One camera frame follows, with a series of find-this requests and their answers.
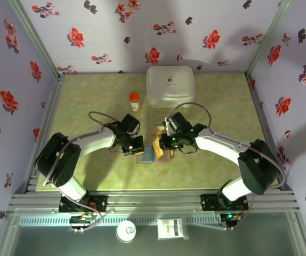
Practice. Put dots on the brown leather card holder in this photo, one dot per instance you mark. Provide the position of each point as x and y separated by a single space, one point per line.
166 159

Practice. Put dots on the blue credit card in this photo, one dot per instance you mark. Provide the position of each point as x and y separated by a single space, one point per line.
147 156

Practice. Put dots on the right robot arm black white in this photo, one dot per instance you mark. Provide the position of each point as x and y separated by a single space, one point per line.
217 148

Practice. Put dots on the orange capped pill bottle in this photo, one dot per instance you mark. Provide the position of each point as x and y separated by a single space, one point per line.
134 102

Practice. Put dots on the white zipped medicine pouch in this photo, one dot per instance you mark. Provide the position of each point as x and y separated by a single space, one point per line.
169 88

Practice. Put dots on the white packet in plastic bag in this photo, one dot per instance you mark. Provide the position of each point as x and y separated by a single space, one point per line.
171 229

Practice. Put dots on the small electronics board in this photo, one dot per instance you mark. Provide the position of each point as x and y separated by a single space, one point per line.
230 217
82 220

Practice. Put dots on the round white lid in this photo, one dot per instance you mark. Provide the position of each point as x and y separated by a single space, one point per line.
126 234

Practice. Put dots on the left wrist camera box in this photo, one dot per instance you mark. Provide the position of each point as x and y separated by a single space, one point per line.
133 123

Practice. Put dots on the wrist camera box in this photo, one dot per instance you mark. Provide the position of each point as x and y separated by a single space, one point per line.
133 123
170 123

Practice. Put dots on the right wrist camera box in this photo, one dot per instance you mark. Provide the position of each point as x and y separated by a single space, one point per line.
170 123

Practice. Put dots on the aluminium frame cross rail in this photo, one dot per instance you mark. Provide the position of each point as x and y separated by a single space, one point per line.
153 202

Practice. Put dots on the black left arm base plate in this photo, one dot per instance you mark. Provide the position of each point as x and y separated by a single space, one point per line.
99 204

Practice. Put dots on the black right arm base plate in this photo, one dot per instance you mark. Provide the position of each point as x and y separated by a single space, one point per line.
209 202

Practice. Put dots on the aluminium frame post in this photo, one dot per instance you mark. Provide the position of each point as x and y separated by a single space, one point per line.
37 40
269 40

